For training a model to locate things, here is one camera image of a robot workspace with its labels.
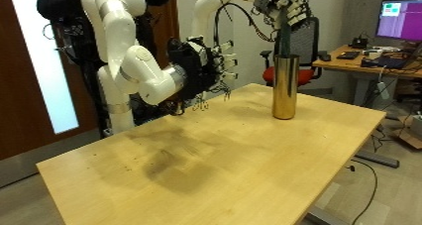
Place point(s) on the black computer mouse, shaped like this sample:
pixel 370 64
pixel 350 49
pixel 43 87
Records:
pixel 325 57

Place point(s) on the black desk phone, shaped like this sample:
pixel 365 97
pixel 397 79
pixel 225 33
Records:
pixel 358 43

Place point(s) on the black robot control equipment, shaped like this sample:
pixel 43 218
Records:
pixel 145 114

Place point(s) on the computer monitor purple screen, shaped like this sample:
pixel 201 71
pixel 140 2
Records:
pixel 402 20

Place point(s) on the black mesh chair red seat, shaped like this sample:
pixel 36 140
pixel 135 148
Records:
pixel 308 46

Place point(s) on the black keyboard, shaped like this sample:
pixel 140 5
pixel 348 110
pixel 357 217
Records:
pixel 349 55

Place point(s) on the cardboard box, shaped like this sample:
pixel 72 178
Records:
pixel 409 132

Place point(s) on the wooden office desk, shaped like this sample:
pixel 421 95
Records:
pixel 348 64

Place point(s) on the white power strip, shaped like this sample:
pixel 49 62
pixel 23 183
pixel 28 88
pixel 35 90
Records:
pixel 384 90

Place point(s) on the brown door frosted glass panel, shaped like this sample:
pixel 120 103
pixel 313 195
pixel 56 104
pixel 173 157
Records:
pixel 21 102

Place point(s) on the tall gold cylinder vase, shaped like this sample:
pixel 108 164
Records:
pixel 285 86

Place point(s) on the grey table foot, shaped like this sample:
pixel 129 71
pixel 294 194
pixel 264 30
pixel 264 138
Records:
pixel 378 159

